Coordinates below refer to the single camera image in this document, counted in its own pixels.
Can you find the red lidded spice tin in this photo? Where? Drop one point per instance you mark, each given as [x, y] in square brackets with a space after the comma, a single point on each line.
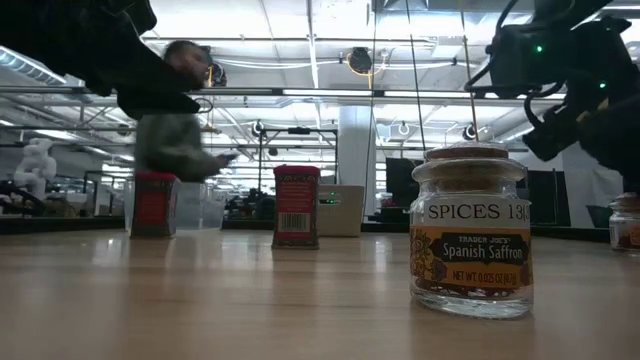
[152, 205]
[295, 200]

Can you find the black rack frame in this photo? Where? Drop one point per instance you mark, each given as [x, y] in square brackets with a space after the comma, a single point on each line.
[299, 130]

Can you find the white humanoid figure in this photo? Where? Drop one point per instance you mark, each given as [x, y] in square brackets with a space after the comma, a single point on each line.
[35, 165]

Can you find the person's hand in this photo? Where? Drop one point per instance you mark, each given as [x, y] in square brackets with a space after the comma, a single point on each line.
[224, 160]

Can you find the person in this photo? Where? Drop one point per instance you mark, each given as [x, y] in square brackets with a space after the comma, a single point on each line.
[170, 145]

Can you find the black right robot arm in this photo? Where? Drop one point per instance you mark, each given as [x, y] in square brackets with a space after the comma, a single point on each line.
[520, 60]

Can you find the white building column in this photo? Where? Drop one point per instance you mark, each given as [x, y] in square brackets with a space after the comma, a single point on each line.
[357, 150]

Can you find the black monitor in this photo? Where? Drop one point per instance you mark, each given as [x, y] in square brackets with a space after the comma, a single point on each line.
[400, 182]

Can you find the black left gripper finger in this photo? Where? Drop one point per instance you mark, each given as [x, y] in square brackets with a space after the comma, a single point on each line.
[155, 100]

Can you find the cork lidded saffron jar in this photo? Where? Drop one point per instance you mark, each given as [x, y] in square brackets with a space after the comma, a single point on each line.
[470, 250]
[625, 225]

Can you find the white plastic bin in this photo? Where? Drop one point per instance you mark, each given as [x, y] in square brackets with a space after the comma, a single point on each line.
[345, 215]

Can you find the white hanging sheet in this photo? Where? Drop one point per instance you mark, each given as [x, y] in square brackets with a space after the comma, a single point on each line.
[580, 195]

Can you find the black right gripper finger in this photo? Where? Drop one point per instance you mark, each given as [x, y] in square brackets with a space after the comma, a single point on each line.
[620, 155]

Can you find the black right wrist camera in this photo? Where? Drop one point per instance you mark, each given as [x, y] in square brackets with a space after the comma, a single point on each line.
[545, 140]

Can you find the clear plastic bin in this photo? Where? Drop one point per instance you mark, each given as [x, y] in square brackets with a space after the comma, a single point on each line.
[200, 210]

